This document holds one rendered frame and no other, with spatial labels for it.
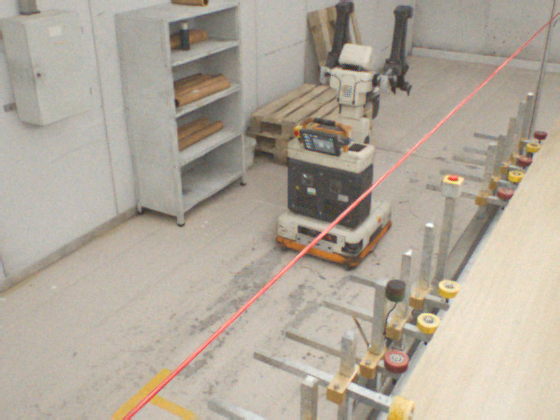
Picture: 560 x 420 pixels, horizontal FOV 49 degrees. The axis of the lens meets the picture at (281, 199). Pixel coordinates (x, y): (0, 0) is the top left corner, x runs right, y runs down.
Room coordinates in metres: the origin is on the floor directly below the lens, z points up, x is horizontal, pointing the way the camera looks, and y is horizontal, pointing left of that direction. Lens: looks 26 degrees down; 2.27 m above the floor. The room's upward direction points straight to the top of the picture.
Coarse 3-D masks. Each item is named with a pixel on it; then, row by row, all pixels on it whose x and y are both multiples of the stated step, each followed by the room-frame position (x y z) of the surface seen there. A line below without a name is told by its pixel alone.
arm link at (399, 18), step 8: (400, 8) 4.13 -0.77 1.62; (408, 8) 4.13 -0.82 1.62; (400, 16) 4.08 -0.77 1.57; (400, 24) 4.08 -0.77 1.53; (400, 32) 4.08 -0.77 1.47; (392, 40) 4.08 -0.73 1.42; (400, 40) 4.09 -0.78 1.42; (392, 48) 4.07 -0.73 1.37; (392, 56) 4.06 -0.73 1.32; (400, 64) 4.05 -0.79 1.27; (400, 72) 4.06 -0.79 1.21
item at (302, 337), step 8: (288, 328) 1.79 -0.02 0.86; (288, 336) 1.77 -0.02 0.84; (296, 336) 1.76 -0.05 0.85; (304, 336) 1.75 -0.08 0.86; (312, 336) 1.75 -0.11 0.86; (304, 344) 1.74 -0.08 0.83; (312, 344) 1.72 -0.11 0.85; (320, 344) 1.71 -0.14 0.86; (328, 344) 1.71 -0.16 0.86; (336, 344) 1.71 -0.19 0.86; (328, 352) 1.69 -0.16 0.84; (336, 352) 1.68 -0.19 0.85; (360, 360) 1.63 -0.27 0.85; (384, 368) 1.59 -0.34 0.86; (392, 376) 1.57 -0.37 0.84; (400, 376) 1.57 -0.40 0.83
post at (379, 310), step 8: (384, 280) 1.66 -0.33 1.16; (376, 288) 1.65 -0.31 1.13; (384, 288) 1.64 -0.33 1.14; (376, 296) 1.65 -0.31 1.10; (384, 296) 1.64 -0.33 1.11; (376, 304) 1.65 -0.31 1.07; (376, 312) 1.65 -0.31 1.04; (384, 312) 1.65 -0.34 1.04; (376, 320) 1.65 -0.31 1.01; (384, 320) 1.65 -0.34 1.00; (376, 328) 1.65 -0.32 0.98; (384, 328) 1.66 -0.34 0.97; (376, 336) 1.64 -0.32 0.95; (384, 336) 1.67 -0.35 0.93; (376, 344) 1.64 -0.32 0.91; (376, 352) 1.64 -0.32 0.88; (376, 376) 1.64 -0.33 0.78; (368, 384) 1.65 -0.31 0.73; (376, 384) 1.64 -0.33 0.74
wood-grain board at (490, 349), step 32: (544, 160) 3.28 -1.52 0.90; (544, 192) 2.86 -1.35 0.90; (512, 224) 2.51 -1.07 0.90; (544, 224) 2.51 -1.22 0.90; (480, 256) 2.23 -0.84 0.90; (512, 256) 2.23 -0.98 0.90; (544, 256) 2.23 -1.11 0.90; (480, 288) 1.99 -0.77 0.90; (512, 288) 1.99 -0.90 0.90; (544, 288) 1.99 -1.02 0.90; (448, 320) 1.79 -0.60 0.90; (480, 320) 1.79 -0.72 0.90; (512, 320) 1.79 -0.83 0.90; (544, 320) 1.79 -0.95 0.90; (448, 352) 1.62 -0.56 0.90; (480, 352) 1.62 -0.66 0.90; (512, 352) 1.62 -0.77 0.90; (544, 352) 1.62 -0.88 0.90; (416, 384) 1.47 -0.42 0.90; (448, 384) 1.47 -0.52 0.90; (480, 384) 1.47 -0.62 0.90; (512, 384) 1.47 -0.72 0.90; (544, 384) 1.47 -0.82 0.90; (416, 416) 1.34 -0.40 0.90; (448, 416) 1.34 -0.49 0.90; (480, 416) 1.34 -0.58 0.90; (512, 416) 1.34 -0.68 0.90; (544, 416) 1.34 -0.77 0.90
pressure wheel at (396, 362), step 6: (390, 354) 1.60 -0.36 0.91; (396, 354) 1.60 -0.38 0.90; (402, 354) 1.60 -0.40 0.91; (384, 360) 1.58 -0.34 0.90; (390, 360) 1.57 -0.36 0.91; (396, 360) 1.57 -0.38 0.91; (402, 360) 1.57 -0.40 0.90; (408, 360) 1.57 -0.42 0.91; (384, 366) 1.58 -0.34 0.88; (390, 366) 1.55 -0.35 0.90; (396, 366) 1.54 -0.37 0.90; (402, 366) 1.55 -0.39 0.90; (396, 372) 1.54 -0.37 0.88; (402, 372) 1.55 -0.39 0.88
